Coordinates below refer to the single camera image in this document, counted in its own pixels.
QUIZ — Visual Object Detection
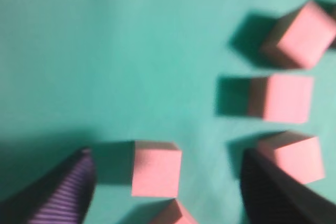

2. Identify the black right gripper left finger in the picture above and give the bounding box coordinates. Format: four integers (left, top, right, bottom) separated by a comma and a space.
1, 147, 96, 223

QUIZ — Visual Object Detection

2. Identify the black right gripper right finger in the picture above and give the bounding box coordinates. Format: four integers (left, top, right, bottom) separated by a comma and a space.
240, 148, 335, 223

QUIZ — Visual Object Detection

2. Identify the pink foam cube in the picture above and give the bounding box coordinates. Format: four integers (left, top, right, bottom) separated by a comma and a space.
247, 73, 314, 124
261, 1, 335, 69
257, 131, 325, 184
131, 141, 182, 198
330, 5, 336, 20
150, 199, 198, 224

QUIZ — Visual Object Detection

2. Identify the green cloth backdrop and cover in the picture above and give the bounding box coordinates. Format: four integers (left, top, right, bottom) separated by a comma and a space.
1, 0, 335, 223

